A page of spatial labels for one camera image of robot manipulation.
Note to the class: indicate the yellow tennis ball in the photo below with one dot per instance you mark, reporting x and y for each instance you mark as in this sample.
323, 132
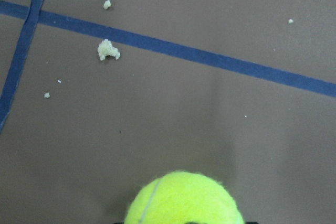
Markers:
183, 197

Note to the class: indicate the large yellow fuzz crumb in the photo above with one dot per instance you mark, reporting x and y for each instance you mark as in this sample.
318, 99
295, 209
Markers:
106, 49

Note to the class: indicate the small yellow fuzz crumb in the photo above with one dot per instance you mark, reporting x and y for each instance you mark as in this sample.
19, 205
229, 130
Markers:
106, 5

